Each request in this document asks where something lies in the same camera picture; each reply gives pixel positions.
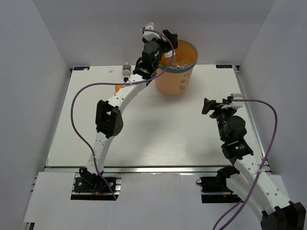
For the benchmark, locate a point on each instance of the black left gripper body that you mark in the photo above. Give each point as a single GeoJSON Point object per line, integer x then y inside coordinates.
{"type": "Point", "coordinates": [162, 48]}

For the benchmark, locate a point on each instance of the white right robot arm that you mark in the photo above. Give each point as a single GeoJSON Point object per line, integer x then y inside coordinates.
{"type": "Point", "coordinates": [245, 176]}

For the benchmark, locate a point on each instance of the orange plastic bin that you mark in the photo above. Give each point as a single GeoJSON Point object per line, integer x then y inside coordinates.
{"type": "Point", "coordinates": [174, 82]}

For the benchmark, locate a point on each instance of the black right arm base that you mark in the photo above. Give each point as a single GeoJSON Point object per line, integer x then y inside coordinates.
{"type": "Point", "coordinates": [214, 189]}

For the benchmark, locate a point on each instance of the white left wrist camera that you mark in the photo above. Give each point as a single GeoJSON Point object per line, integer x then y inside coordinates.
{"type": "Point", "coordinates": [148, 33]}

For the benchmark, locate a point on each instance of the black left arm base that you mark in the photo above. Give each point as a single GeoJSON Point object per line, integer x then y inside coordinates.
{"type": "Point", "coordinates": [91, 187]}

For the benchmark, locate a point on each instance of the small clear black-cap bottle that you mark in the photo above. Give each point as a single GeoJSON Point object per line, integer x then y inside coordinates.
{"type": "Point", "coordinates": [126, 72]}

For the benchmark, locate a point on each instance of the blue table label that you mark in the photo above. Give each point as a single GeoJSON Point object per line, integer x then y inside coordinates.
{"type": "Point", "coordinates": [81, 68]}
{"type": "Point", "coordinates": [224, 66]}

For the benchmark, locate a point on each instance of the clear bottle blue label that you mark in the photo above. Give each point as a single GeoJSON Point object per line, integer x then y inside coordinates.
{"type": "Point", "coordinates": [181, 66]}

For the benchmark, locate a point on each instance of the left blue table label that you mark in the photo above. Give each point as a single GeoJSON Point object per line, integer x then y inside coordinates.
{"type": "Point", "coordinates": [81, 68]}

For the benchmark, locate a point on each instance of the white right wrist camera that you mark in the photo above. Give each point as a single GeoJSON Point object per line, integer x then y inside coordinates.
{"type": "Point", "coordinates": [233, 101]}

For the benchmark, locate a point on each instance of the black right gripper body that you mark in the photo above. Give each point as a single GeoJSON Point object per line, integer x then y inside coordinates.
{"type": "Point", "coordinates": [222, 116]}

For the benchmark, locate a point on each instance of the right blue table label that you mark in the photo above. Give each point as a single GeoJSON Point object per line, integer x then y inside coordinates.
{"type": "Point", "coordinates": [224, 66]}

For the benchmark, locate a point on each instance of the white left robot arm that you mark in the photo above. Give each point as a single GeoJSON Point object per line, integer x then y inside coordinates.
{"type": "Point", "coordinates": [108, 118]}

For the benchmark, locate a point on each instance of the orange juice bottle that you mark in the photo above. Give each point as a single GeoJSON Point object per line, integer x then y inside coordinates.
{"type": "Point", "coordinates": [118, 87]}
{"type": "Point", "coordinates": [168, 55]}

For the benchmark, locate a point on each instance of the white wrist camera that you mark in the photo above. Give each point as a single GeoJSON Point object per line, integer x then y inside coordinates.
{"type": "Point", "coordinates": [233, 101]}
{"type": "Point", "coordinates": [148, 33]}

